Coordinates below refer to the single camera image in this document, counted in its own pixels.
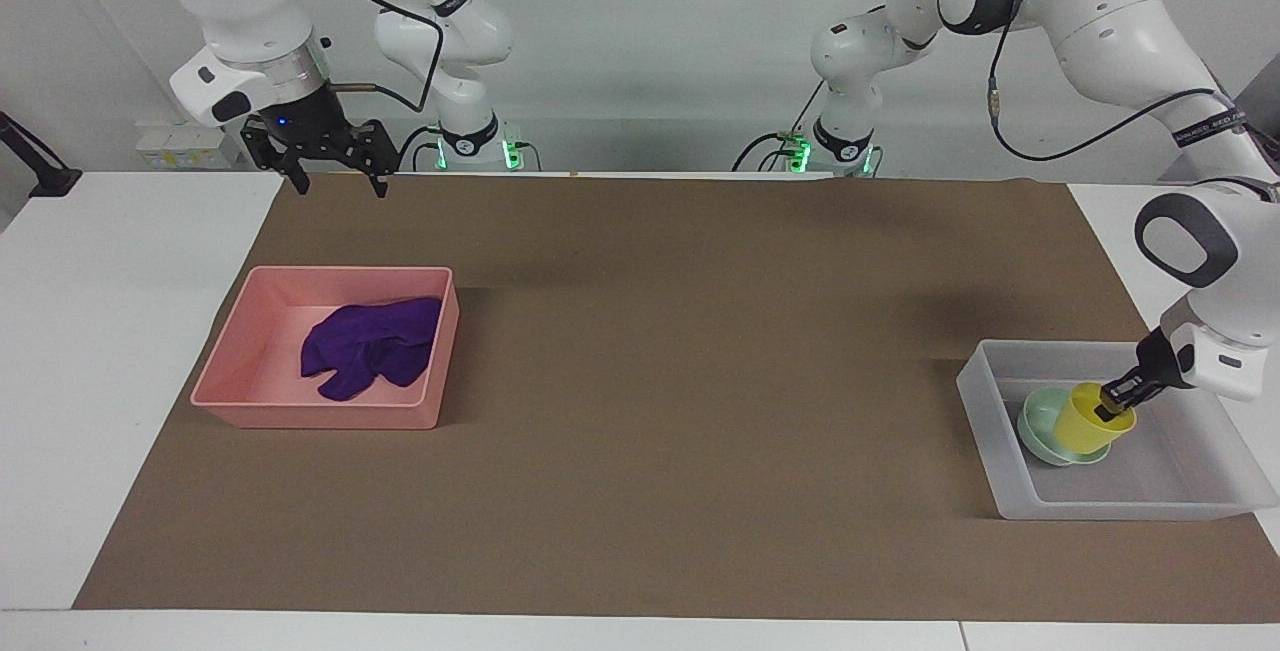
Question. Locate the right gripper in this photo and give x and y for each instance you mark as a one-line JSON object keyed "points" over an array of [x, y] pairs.
{"points": [[303, 116]]}

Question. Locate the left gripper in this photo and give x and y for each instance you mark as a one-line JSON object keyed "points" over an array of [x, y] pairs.
{"points": [[1165, 361]]}

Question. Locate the yellow plastic cup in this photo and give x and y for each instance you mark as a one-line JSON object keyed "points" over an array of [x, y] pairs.
{"points": [[1085, 423]]}

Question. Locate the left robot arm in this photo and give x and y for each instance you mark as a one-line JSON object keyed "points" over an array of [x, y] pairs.
{"points": [[1110, 26]]}

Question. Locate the white box with yellow label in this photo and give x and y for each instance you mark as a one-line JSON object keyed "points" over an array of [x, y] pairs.
{"points": [[185, 146]]}

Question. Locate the translucent grey plastic bin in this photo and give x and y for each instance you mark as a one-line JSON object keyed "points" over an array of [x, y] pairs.
{"points": [[1150, 486]]}

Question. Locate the light green bowl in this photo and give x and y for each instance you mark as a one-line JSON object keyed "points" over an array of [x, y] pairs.
{"points": [[1040, 431]]}

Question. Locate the purple cloth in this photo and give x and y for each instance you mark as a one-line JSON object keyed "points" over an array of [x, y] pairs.
{"points": [[370, 341]]}

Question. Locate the pink plastic bin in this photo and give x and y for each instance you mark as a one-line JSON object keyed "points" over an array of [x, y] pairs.
{"points": [[240, 386]]}

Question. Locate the black stand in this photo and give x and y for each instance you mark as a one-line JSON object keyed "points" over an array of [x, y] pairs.
{"points": [[45, 174]]}

